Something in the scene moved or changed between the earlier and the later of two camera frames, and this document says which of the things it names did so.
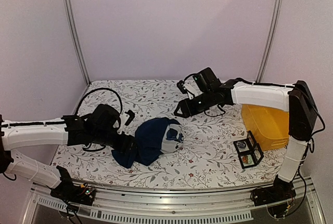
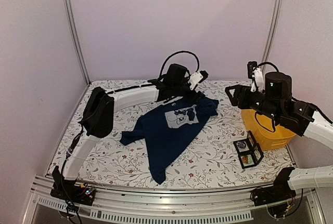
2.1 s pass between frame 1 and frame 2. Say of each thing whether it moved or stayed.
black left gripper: moved
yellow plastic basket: stayed
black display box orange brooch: stayed
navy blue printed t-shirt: moved
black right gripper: moved
